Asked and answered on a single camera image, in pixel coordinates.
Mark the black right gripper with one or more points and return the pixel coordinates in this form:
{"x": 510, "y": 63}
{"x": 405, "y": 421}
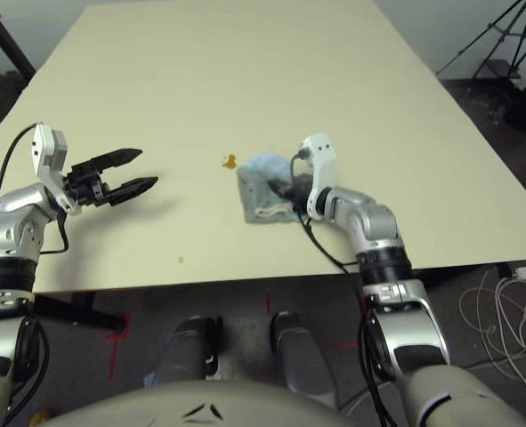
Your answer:
{"x": 300, "y": 193}

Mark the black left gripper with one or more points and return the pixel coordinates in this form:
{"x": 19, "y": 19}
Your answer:
{"x": 86, "y": 184}

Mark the blue grey fluffy rag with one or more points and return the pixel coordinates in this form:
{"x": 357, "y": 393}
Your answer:
{"x": 258, "y": 195}

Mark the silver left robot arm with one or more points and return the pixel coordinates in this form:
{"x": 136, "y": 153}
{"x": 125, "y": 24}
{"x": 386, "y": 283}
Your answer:
{"x": 18, "y": 209}

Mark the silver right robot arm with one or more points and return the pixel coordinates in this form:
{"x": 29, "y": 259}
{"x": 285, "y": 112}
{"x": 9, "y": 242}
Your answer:
{"x": 374, "y": 222}

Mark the brown liquid spill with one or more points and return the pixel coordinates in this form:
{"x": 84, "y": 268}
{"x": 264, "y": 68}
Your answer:
{"x": 230, "y": 163}

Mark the black framed side table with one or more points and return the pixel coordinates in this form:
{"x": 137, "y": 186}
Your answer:
{"x": 18, "y": 49}

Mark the grey right robot leg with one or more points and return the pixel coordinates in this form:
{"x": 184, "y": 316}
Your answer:
{"x": 298, "y": 356}

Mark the grey robot leg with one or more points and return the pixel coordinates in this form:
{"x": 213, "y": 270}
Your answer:
{"x": 184, "y": 351}
{"x": 298, "y": 356}

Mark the grey left robot leg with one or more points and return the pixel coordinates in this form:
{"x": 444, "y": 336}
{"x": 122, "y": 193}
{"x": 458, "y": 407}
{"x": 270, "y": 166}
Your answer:
{"x": 184, "y": 351}

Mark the pale blue floor scrap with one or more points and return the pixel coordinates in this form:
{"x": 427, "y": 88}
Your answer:
{"x": 149, "y": 380}

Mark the grey robot torso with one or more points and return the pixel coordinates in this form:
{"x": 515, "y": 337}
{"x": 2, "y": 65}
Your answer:
{"x": 200, "y": 402}

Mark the black low rack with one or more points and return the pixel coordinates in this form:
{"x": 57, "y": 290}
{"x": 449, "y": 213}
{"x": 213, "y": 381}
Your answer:
{"x": 496, "y": 66}

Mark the black bag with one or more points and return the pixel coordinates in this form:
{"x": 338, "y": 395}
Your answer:
{"x": 525, "y": 113}

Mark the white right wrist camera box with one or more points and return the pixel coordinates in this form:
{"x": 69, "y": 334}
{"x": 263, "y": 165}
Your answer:
{"x": 322, "y": 169}

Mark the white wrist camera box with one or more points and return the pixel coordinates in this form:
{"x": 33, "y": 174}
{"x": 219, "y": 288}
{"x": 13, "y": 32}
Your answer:
{"x": 44, "y": 142}
{"x": 322, "y": 169}

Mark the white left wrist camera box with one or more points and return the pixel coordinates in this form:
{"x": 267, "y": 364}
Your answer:
{"x": 44, "y": 142}

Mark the black camera tripod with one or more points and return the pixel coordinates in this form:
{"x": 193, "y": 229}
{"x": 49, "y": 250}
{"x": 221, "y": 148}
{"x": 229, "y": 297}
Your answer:
{"x": 497, "y": 26}

